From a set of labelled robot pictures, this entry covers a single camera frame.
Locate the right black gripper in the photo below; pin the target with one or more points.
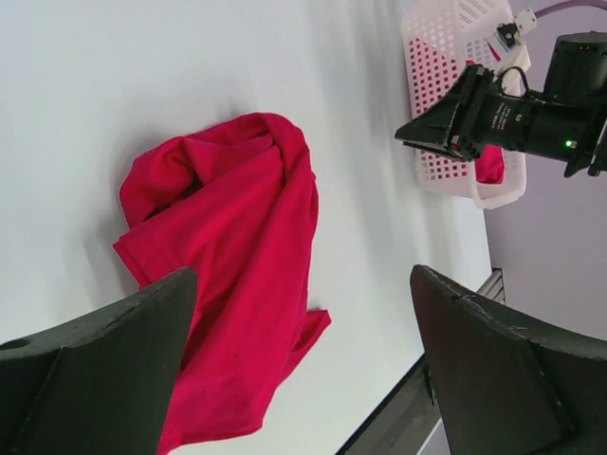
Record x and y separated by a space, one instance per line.
566 121

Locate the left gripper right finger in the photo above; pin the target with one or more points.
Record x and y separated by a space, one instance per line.
505 382

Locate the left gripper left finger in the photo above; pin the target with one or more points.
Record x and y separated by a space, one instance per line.
100 383

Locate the red t shirt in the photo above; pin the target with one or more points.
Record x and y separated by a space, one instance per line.
237 203
433 75

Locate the red t shirt in basket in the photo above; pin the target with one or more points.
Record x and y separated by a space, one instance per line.
433 75

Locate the aluminium front rail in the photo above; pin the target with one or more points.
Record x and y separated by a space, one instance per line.
494 287

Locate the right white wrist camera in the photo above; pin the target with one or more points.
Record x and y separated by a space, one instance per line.
506 42

